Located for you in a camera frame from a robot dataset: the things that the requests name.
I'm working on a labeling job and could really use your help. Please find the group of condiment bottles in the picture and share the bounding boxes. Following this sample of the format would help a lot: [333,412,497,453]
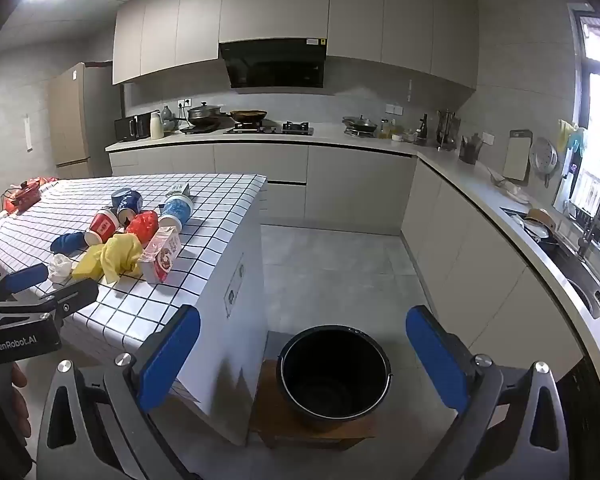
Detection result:
[379,118,417,143]

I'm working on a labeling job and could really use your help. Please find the crushed blue drink can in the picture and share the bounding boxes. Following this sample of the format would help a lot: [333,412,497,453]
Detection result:
[111,187,144,225]

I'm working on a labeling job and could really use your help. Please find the dark blue plastic bag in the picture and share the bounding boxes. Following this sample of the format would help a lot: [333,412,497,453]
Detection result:
[50,232,89,254]

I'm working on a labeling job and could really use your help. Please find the black frying pan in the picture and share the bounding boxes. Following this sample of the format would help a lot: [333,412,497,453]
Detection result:
[229,108,270,125]

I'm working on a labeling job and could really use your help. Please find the black microwave oven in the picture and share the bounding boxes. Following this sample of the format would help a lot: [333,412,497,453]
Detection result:
[114,114,154,143]

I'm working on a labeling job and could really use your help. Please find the beige refrigerator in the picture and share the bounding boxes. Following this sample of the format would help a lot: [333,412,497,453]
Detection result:
[47,62,115,179]

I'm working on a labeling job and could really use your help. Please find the white cutting board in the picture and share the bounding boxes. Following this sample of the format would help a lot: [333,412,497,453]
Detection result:
[502,129,534,182]

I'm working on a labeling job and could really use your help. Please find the black gas stove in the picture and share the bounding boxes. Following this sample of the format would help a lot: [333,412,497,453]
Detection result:
[223,120,315,137]

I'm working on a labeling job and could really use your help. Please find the black pot with glass lid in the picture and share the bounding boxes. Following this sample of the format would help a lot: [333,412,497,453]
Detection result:
[186,101,229,129]

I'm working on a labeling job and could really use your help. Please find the steel faucet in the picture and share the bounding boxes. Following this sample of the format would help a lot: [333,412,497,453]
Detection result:
[576,199,600,262]

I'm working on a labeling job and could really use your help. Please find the beige base cabinets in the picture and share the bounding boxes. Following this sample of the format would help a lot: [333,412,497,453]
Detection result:
[107,142,587,367]

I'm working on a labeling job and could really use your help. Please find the person's left hand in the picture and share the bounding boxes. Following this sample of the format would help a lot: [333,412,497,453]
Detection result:
[10,362,32,438]

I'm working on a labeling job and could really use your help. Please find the red paper cup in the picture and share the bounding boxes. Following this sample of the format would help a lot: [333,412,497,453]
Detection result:
[83,208,120,247]

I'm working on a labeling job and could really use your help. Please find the island socket panel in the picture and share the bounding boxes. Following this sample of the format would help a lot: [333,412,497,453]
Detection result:
[223,252,246,319]

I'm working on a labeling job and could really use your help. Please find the red plastic bag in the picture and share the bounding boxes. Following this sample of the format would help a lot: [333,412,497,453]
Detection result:
[125,211,160,243]

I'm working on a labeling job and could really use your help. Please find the white tissue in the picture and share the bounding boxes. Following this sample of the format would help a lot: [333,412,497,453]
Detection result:
[47,253,75,283]

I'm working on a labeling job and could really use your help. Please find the dishes in sink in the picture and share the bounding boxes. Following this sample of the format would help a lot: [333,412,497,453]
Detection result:
[521,208,562,242]

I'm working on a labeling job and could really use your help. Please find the hanging yellow and blue gloves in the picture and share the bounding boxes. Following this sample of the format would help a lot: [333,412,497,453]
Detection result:
[558,119,587,154]

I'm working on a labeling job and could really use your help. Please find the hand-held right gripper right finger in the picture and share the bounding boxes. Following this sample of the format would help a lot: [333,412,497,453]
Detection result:
[406,305,571,480]

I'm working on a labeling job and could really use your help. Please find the pink and white carton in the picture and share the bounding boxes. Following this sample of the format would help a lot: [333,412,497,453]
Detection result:
[139,226,182,284]

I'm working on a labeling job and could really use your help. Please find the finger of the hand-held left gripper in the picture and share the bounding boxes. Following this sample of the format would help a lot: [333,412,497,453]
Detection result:
[0,278,101,322]
[0,262,49,307]

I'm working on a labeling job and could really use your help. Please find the brown floor mat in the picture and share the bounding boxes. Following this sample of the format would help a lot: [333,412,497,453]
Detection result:
[250,357,378,452]

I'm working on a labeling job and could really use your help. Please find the black plastic bucket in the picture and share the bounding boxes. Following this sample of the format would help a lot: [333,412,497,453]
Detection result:
[276,325,393,431]

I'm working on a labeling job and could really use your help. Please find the bright yellow wrapper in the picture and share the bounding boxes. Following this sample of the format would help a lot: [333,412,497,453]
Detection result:
[71,244,106,282]

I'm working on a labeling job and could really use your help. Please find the blue and white tub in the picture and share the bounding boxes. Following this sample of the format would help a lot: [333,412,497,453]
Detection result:
[157,194,195,231]

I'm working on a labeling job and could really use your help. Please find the kitchen sink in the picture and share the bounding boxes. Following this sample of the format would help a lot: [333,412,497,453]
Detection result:
[500,205,600,320]

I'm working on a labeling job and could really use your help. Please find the dark utensil holder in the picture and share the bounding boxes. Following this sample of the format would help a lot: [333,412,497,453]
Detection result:
[458,133,484,165]

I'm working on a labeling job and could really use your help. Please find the white checkered tablecloth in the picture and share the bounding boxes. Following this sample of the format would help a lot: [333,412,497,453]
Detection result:
[0,174,268,357]

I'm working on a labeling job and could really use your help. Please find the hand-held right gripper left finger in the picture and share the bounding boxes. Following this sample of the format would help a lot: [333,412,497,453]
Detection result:
[36,304,202,480]

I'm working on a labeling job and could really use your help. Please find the beige wall cabinets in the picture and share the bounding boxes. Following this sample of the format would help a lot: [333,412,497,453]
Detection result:
[112,0,481,92]

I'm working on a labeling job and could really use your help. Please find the hanging metal strainer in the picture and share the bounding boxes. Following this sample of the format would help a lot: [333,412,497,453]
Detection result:
[529,137,559,189]

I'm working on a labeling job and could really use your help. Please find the black range hood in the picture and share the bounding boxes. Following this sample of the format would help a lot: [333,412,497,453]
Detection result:
[218,38,328,90]

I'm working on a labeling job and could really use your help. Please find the wok with lid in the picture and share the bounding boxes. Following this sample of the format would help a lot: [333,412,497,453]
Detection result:
[342,114,380,138]

